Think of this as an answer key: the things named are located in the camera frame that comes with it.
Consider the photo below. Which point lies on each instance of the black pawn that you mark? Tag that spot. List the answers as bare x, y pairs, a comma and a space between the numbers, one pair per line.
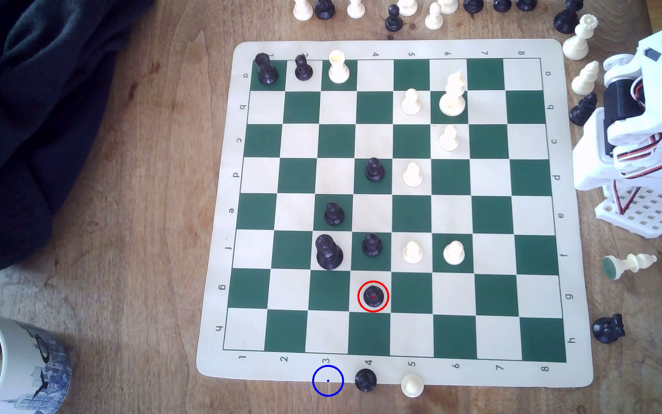
334, 215
373, 296
393, 22
324, 9
372, 246
374, 172
303, 70
365, 380

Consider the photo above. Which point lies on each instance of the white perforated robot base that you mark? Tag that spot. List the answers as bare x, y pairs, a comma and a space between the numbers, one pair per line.
647, 214

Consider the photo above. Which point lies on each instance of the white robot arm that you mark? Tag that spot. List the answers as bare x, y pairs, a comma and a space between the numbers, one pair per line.
653, 121

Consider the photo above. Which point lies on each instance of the large black chess piece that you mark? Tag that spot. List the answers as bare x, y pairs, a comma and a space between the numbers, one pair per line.
329, 255

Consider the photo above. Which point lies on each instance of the tall black chess piece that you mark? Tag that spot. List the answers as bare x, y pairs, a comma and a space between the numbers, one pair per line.
266, 73

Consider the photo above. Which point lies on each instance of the green white chess mat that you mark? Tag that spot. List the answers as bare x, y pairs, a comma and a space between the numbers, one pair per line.
486, 172

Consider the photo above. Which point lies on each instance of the tall white chess piece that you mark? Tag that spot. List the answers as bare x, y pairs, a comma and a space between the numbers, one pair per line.
453, 100

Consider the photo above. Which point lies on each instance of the white piece with green felt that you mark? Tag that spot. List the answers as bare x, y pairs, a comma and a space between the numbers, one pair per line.
630, 264

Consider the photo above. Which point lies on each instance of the white pawn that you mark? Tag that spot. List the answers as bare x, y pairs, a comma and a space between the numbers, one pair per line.
449, 140
303, 10
356, 8
454, 253
412, 385
434, 20
412, 175
411, 104
412, 253

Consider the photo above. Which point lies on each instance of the white rook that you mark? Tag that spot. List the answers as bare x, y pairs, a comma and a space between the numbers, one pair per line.
338, 70

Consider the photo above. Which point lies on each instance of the black bishop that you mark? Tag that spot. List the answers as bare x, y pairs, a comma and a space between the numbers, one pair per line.
582, 111

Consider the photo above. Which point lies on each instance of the white bishop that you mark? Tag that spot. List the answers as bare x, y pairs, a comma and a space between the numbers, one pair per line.
585, 80

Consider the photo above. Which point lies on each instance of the white queen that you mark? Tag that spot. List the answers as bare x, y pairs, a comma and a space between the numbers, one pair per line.
578, 43

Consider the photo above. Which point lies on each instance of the black knight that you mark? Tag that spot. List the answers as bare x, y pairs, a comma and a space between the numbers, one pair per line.
607, 329

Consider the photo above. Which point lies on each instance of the dark blue cloth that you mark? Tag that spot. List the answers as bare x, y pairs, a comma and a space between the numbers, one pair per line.
20, 115

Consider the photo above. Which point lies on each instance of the white mug with blue print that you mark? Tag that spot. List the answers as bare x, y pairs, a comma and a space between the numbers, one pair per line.
26, 368

